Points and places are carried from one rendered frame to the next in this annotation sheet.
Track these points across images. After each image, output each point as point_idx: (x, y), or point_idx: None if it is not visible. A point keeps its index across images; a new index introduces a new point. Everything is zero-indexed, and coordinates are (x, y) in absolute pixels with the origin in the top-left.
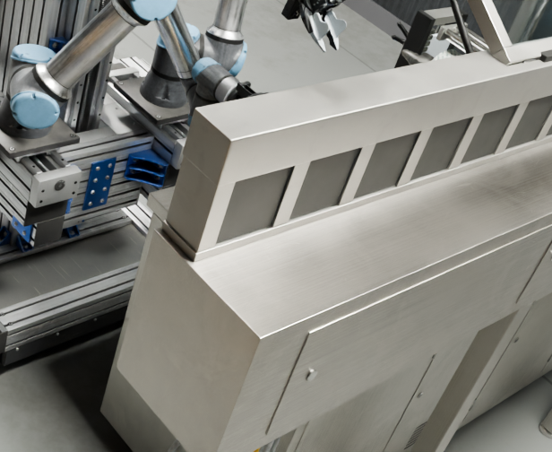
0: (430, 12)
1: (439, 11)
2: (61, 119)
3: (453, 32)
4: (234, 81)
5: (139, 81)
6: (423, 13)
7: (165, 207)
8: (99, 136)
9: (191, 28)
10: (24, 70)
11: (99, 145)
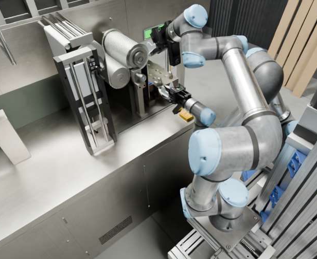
0: (86, 50)
1: (77, 53)
2: (269, 167)
3: (85, 32)
4: (192, 99)
5: (245, 226)
6: (93, 47)
7: (204, 105)
8: (248, 192)
9: (227, 192)
10: (294, 118)
11: (245, 185)
